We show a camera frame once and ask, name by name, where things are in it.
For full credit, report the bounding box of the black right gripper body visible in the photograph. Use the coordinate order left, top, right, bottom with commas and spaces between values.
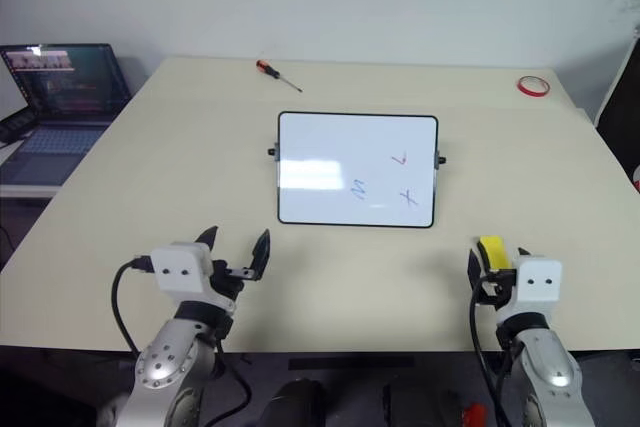
476, 269, 519, 312

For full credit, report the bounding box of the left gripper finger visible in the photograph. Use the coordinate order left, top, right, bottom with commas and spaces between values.
194, 226, 220, 255
248, 228, 272, 281

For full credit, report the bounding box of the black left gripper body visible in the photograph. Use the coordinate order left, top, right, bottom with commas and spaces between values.
209, 259, 252, 306

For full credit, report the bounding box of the yellow board eraser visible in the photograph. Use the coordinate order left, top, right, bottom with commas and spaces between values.
478, 235, 513, 274

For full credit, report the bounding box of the small black-framed whiteboard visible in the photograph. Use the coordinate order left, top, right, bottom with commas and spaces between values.
266, 110, 448, 229

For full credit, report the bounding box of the small red object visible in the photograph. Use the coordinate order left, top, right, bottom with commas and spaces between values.
461, 402, 488, 427

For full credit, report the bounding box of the dark rounded shape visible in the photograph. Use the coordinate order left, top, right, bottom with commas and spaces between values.
258, 378, 329, 427

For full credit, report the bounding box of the red tape roll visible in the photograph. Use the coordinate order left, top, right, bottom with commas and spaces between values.
516, 75, 552, 99

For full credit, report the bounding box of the large black object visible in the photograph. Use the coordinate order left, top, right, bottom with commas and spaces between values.
596, 38, 640, 194

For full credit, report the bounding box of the open laptop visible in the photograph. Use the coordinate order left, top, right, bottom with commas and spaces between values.
0, 43, 133, 187

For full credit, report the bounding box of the black flat device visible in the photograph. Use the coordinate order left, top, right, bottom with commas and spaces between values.
0, 107, 38, 145

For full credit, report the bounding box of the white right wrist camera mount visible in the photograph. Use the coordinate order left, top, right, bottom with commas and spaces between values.
514, 255, 563, 305

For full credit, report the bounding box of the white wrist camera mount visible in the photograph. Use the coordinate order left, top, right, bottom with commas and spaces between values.
149, 242, 213, 294
514, 255, 563, 305

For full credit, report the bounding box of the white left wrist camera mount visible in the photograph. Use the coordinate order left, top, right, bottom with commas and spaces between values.
149, 242, 213, 294

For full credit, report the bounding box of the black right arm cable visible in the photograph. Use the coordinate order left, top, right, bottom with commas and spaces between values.
469, 290, 517, 427

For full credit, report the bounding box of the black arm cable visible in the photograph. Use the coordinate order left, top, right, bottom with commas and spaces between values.
469, 290, 517, 427
111, 257, 252, 427

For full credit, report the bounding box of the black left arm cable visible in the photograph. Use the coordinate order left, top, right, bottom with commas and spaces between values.
111, 257, 252, 427

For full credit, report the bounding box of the orange-handled screwdriver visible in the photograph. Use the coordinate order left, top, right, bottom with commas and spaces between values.
255, 59, 304, 94

